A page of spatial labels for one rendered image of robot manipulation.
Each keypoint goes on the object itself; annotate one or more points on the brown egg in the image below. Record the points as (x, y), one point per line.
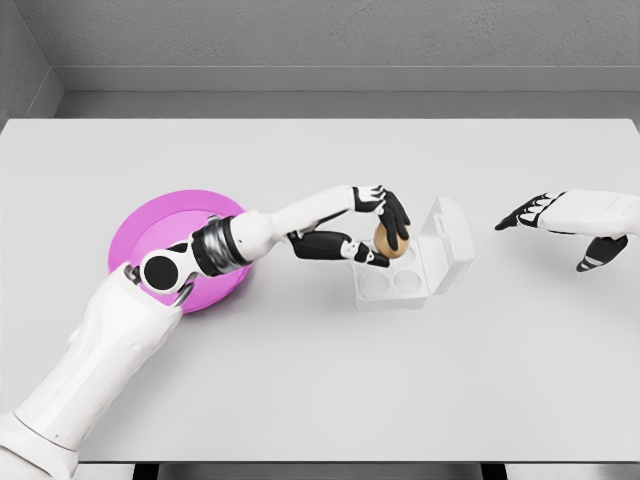
(391, 242)

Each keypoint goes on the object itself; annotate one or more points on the clear plastic egg box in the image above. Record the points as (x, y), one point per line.
(415, 265)

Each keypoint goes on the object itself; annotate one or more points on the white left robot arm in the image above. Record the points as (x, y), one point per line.
(115, 345)

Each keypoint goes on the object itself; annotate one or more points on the pink round plate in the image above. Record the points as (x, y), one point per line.
(165, 227)

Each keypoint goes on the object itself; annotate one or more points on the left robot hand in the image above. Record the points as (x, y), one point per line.
(330, 202)

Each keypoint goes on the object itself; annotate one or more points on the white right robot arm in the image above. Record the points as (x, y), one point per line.
(631, 215)

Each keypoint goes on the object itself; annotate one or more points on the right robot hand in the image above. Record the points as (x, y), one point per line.
(565, 212)

